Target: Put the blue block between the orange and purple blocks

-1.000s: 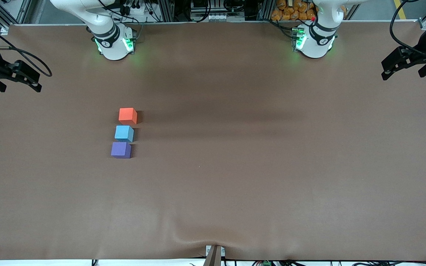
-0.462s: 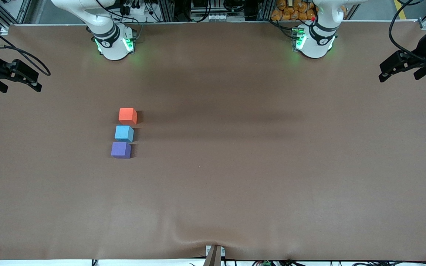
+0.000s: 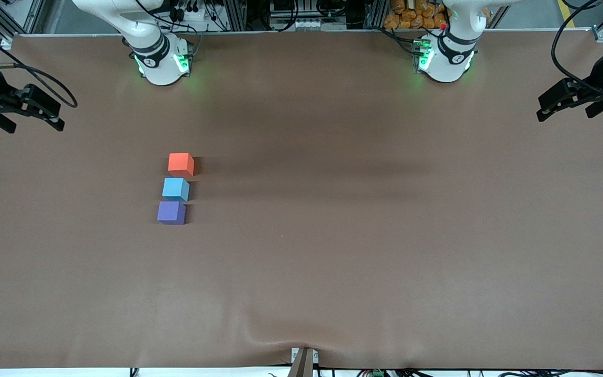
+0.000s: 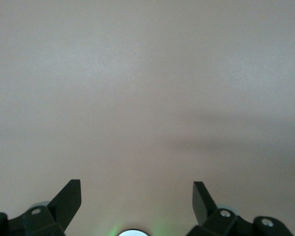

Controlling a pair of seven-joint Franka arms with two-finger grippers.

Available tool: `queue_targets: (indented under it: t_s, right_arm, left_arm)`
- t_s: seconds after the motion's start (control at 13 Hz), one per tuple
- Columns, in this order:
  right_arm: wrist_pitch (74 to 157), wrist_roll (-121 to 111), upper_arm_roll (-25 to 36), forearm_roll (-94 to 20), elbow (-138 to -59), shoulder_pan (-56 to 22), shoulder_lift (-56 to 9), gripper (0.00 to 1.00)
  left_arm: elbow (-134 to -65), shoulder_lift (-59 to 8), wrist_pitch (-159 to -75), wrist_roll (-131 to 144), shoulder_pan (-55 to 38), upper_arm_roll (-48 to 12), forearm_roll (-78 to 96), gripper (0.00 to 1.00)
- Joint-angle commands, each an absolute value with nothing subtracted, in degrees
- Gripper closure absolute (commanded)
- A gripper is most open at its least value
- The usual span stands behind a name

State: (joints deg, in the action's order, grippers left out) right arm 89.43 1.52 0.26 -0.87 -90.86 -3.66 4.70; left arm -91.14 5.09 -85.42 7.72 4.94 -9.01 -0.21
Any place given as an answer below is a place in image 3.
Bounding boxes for pile of orange objects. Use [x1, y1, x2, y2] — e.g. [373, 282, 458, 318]
[384, 0, 449, 30]

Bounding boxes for purple foam block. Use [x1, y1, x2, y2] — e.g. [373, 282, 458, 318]
[157, 201, 187, 226]

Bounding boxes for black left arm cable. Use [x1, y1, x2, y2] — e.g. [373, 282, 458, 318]
[551, 0, 603, 97]

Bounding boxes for white power strip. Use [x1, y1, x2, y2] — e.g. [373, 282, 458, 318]
[172, 0, 213, 23]

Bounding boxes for aluminium frame posts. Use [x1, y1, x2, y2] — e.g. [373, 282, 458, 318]
[217, 0, 250, 31]

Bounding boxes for light blue foam block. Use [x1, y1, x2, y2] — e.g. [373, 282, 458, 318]
[162, 177, 191, 202]

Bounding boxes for orange foam block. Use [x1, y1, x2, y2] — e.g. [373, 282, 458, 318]
[167, 152, 195, 178]

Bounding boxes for brown table cover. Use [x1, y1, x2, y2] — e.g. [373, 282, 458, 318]
[0, 29, 603, 370]

